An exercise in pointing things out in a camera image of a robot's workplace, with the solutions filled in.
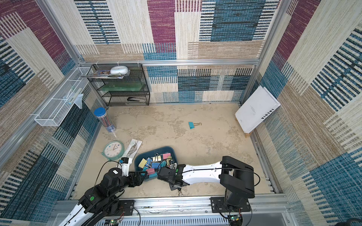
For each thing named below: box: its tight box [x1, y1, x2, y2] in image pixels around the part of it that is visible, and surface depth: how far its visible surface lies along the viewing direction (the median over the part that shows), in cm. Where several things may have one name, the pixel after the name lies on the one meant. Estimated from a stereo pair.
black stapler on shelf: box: [127, 96, 146, 102], surface depth 111 cm
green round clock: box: [101, 140, 125, 161], surface depth 94 cm
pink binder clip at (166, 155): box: [162, 153, 172, 160], surface depth 91 cm
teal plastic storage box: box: [134, 146, 178, 180], surface depth 89 cm
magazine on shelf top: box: [80, 69, 131, 79], surface depth 82 cm
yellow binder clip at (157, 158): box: [152, 155, 162, 162], surface depth 91 cm
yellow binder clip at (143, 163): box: [138, 158, 148, 169], surface depth 87 cm
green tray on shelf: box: [99, 81, 146, 92], surface depth 98 cm
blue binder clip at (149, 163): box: [146, 156, 153, 170], surface depth 89 cm
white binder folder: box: [234, 85, 281, 134], surface depth 91 cm
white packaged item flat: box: [122, 138, 143, 160], surface depth 97 cm
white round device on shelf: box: [110, 65, 129, 76], surface depth 91 cm
